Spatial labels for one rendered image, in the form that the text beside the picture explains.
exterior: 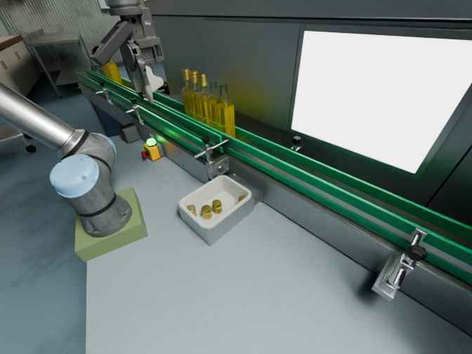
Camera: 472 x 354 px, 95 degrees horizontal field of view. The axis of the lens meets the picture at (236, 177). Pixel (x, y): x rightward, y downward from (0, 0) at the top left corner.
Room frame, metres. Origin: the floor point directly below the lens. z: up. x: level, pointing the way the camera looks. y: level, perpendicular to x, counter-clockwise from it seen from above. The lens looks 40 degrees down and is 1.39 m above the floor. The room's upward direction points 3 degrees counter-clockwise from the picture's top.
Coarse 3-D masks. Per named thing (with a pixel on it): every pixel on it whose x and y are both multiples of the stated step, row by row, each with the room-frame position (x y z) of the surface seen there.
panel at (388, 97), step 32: (320, 32) 0.70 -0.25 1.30; (320, 64) 0.69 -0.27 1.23; (352, 64) 0.62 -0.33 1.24; (384, 64) 0.57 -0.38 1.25; (416, 64) 0.52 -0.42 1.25; (448, 64) 0.48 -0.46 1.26; (320, 96) 0.68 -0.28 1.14; (352, 96) 0.61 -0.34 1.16; (384, 96) 0.55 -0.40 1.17; (416, 96) 0.50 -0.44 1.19; (448, 96) 0.46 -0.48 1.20; (320, 128) 0.66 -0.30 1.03; (352, 128) 0.59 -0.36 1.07; (384, 128) 0.53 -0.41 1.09; (416, 128) 0.48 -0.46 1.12; (384, 160) 0.50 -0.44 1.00; (416, 160) 0.46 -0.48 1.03
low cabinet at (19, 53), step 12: (12, 36) 5.75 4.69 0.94; (0, 48) 4.37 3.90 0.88; (12, 48) 5.02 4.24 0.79; (24, 48) 5.73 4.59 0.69; (0, 60) 4.15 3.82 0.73; (12, 60) 4.64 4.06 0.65; (24, 60) 5.28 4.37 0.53; (0, 72) 3.87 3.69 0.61; (12, 72) 4.31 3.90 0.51; (24, 72) 4.87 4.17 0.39; (36, 72) 5.59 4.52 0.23; (12, 84) 4.00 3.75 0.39; (24, 84) 4.49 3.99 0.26; (36, 84) 5.32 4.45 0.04
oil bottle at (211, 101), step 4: (208, 96) 0.87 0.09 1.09; (212, 96) 0.86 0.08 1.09; (216, 96) 0.86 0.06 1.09; (208, 100) 0.86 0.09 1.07; (212, 100) 0.85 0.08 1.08; (208, 104) 0.87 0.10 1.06; (212, 104) 0.84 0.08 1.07; (208, 108) 0.87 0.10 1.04; (212, 108) 0.85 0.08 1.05; (208, 112) 0.87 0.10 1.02; (212, 112) 0.85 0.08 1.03; (208, 116) 0.87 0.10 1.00; (212, 116) 0.85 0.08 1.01; (212, 120) 0.85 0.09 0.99; (216, 120) 0.84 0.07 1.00; (212, 124) 0.86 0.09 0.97; (216, 124) 0.84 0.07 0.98; (216, 128) 0.84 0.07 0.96
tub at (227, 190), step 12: (216, 180) 0.65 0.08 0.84; (228, 180) 0.64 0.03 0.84; (192, 192) 0.58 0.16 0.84; (204, 192) 0.60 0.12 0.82; (216, 192) 0.64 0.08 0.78; (228, 192) 0.64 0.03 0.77; (240, 192) 0.59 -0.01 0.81; (180, 204) 0.52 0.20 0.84; (192, 204) 0.56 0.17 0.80; (204, 204) 0.58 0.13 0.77; (228, 204) 0.58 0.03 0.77; (240, 204) 0.51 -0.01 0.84; (192, 216) 0.47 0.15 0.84; (216, 216) 0.52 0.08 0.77; (204, 228) 0.42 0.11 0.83
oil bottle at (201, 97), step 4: (200, 92) 0.92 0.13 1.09; (208, 92) 0.91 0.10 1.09; (200, 96) 0.89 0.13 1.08; (204, 96) 0.89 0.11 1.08; (200, 100) 0.89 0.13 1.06; (204, 100) 0.88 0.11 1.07; (200, 104) 0.90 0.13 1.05; (204, 104) 0.88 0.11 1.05; (200, 108) 0.90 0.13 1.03; (204, 108) 0.88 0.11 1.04; (200, 112) 0.90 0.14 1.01; (204, 112) 0.88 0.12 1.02; (200, 116) 0.91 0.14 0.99; (204, 116) 0.88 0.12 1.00; (200, 120) 0.91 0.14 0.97; (204, 120) 0.89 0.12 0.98; (208, 120) 0.88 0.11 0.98; (208, 124) 0.88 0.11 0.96
